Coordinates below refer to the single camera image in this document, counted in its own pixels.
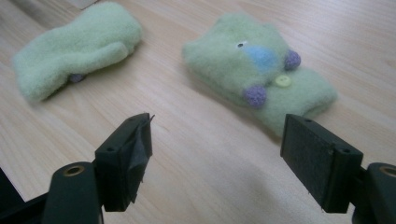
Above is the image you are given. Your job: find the green fleece glove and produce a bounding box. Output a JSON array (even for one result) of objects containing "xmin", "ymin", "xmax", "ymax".
[{"xmin": 11, "ymin": 1, "xmax": 144, "ymax": 104}]

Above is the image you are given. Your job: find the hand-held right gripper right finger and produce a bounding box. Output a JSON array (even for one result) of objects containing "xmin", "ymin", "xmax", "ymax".
[{"xmin": 279, "ymin": 113, "xmax": 364, "ymax": 215}]

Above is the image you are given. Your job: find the green plush toy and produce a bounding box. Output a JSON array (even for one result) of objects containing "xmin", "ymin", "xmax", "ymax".
[{"xmin": 181, "ymin": 12, "xmax": 339, "ymax": 138}]

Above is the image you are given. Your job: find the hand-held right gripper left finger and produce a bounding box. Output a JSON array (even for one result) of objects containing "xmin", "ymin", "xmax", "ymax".
[{"xmin": 94, "ymin": 112, "xmax": 156, "ymax": 213}]

